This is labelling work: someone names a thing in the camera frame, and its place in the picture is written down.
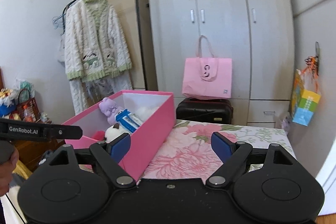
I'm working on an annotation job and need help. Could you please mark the white brown cat plush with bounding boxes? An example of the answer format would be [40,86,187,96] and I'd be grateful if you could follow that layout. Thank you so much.
[105,123,125,143]

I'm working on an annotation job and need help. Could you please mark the pink cardboard shoe box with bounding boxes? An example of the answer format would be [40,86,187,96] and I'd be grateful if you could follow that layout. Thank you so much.
[64,90,175,180]

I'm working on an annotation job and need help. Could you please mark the blue white tissue pack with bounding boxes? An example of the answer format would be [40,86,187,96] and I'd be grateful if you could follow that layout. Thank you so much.
[115,109,143,134]

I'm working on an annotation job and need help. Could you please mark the purple plush toy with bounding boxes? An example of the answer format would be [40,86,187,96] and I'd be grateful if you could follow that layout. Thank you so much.
[98,97,124,126]

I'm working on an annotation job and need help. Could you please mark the white plastic bag bundle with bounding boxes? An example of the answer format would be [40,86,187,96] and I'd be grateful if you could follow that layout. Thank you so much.
[135,106,158,122]

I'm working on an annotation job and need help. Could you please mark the pink floral fabric pouch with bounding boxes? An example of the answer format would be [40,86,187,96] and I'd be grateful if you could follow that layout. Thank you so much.
[91,131,105,141]

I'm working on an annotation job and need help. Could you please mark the left hand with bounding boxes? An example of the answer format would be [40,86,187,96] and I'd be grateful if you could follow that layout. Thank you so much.
[0,148,19,197]

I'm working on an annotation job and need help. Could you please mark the wicker basket with items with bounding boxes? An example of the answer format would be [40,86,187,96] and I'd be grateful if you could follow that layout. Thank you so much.
[1,79,41,122]

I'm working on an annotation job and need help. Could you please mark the black suitcase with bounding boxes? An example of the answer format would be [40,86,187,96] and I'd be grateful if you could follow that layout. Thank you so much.
[176,98,234,124]

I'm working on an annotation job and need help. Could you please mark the floral tablecloth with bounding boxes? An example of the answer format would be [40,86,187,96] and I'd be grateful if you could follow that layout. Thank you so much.
[142,120,294,181]

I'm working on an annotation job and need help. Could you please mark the pink paper shopping bag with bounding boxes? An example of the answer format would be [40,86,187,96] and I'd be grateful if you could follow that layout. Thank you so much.
[182,35,232,100]

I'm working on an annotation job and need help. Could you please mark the colourful striped gift bag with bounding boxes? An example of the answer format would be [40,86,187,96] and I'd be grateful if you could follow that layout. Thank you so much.
[290,56,321,126]

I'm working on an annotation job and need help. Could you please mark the white green knitted cardigan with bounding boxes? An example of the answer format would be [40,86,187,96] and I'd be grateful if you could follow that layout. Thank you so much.
[57,0,133,115]

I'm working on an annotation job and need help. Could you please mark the grey three-door wardrobe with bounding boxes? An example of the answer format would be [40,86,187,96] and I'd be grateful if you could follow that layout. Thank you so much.
[149,0,294,127]

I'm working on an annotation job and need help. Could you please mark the black wall hook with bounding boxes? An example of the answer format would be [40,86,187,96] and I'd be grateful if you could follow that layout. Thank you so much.
[315,42,321,76]

